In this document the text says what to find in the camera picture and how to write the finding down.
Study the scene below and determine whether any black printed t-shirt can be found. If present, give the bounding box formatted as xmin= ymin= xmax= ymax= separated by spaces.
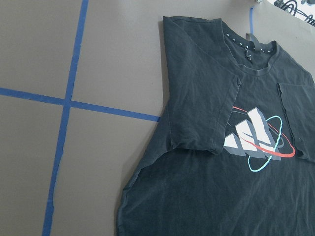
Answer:
xmin=117 ymin=16 xmax=315 ymax=236

